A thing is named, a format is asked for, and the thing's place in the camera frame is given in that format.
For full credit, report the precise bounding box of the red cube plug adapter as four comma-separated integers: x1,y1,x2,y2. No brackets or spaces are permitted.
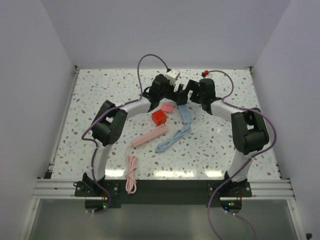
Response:
151,109,167,127

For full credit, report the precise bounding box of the black cube plug adapter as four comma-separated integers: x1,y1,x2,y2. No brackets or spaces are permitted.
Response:
176,90,188,106

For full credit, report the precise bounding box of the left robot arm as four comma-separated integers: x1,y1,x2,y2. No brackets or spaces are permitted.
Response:
81,73,189,196

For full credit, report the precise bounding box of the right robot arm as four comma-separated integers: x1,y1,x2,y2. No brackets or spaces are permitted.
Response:
185,78,270,197

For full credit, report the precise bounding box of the pink flat plug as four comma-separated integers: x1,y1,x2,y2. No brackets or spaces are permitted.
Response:
161,102,175,114

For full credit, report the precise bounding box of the pink power strip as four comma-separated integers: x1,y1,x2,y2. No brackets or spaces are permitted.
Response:
131,124,169,148

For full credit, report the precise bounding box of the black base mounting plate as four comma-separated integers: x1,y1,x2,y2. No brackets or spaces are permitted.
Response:
74,179,253,209

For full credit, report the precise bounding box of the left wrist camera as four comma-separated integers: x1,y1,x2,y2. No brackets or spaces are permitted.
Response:
164,69,181,85

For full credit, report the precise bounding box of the blue power cord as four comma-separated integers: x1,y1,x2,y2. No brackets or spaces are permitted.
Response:
154,123,193,155

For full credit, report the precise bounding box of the pink power cord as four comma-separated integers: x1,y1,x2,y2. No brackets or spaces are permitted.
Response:
124,144,139,195

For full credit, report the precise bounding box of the aluminium frame rail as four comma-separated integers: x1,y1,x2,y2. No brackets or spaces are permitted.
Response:
32,179,296,200

